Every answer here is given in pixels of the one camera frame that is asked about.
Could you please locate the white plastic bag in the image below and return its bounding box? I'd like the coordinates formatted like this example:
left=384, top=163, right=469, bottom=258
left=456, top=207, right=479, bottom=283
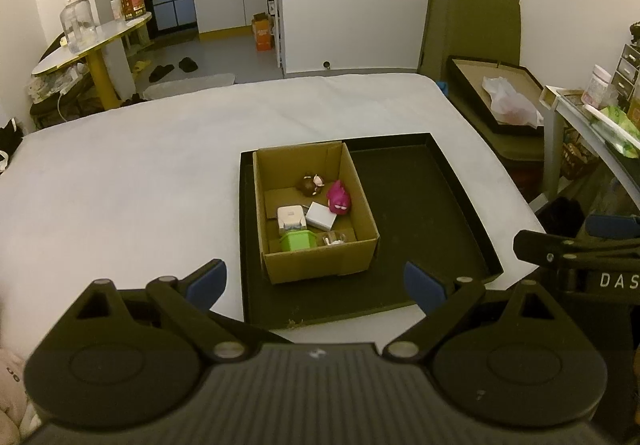
left=481, top=76, right=545, bottom=128

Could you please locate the pink figurine toy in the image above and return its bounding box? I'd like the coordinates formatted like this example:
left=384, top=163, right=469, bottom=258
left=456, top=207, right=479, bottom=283
left=326, top=180, right=354, bottom=216

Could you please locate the white box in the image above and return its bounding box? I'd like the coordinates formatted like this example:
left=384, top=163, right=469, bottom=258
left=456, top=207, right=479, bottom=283
left=305, top=201, right=337, bottom=231

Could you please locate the small drawer organizer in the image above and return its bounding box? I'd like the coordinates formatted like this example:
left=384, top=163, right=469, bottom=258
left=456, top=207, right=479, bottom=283
left=611, top=42, right=640, bottom=98

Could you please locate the black shallow tray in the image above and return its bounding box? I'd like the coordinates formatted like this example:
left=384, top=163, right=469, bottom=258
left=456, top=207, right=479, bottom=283
left=239, top=132, right=503, bottom=330

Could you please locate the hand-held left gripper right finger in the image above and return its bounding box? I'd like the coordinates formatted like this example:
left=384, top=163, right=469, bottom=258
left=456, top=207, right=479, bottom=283
left=382, top=260, right=561, bottom=361

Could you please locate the green packet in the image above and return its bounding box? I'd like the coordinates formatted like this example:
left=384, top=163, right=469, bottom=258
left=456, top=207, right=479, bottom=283
left=597, top=106, right=640, bottom=158

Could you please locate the dark bundle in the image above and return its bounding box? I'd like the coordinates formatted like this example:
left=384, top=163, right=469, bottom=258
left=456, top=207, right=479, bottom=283
left=537, top=197, right=586, bottom=238

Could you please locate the brown round toy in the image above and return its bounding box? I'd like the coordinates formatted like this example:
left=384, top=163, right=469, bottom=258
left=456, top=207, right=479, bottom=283
left=297, top=173, right=327, bottom=198

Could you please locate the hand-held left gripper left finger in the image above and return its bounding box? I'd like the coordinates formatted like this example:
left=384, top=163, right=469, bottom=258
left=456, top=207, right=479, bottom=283
left=70, top=257, right=248, bottom=361

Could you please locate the green cube toy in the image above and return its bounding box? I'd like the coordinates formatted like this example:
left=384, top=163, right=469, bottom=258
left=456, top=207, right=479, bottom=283
left=279, top=229, right=318, bottom=252

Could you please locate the pink lidded jar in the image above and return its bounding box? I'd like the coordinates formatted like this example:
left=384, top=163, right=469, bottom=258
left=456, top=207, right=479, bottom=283
left=581, top=65, right=613, bottom=106

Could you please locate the pale pink plush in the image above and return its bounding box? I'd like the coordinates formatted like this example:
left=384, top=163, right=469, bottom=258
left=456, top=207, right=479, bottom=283
left=0, top=346, right=27, bottom=435

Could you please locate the orange carton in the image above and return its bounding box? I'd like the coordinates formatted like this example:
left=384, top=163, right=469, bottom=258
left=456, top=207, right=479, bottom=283
left=251, top=14, right=275, bottom=52

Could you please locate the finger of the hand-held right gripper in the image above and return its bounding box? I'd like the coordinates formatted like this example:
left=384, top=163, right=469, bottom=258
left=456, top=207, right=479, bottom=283
left=514, top=229, right=640, bottom=272
left=586, top=214, right=640, bottom=240

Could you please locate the black bag with white print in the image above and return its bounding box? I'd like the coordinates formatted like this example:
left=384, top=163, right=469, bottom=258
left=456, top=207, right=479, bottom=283
left=0, top=120, right=24, bottom=173

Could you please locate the white charger cube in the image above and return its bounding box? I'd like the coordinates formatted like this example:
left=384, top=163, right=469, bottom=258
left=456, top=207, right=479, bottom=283
left=277, top=205, right=307, bottom=232

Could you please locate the round gold-edged table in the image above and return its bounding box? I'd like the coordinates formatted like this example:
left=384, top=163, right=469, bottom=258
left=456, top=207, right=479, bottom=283
left=31, top=12, right=153, bottom=110

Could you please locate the clear water jug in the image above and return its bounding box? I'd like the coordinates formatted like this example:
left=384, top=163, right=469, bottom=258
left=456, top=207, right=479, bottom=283
left=60, top=0, right=97, bottom=54

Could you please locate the white desk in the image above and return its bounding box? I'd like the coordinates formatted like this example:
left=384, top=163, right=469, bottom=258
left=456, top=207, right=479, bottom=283
left=542, top=85, right=640, bottom=206

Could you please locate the olive door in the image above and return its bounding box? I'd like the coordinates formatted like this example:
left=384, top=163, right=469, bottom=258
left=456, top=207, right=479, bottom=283
left=419, top=0, right=523, bottom=76

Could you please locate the olive storage box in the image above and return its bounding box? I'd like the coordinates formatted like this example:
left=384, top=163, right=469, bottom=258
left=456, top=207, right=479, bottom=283
left=477, top=122, right=547, bottom=164

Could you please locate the red canister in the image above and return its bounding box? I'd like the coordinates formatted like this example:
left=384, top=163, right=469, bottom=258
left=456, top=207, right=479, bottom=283
left=119, top=0, right=147, bottom=22

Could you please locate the brown cardboard box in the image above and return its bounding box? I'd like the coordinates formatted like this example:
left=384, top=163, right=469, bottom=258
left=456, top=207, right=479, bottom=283
left=252, top=141, right=380, bottom=285

